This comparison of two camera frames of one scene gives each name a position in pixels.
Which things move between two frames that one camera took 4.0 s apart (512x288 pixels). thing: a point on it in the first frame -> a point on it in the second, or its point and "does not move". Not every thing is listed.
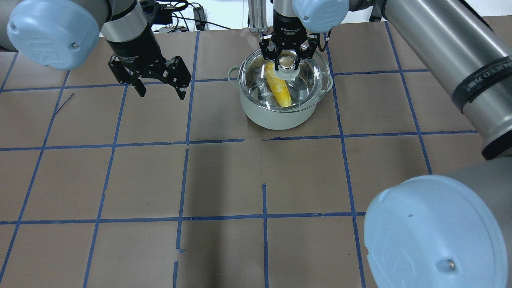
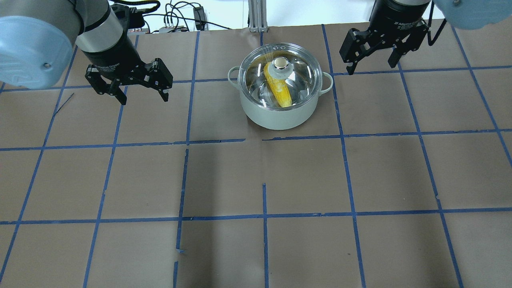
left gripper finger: (123, 75) -> (102, 86)
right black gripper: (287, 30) -> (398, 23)
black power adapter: (199, 17) does not move
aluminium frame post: (258, 16) does not move
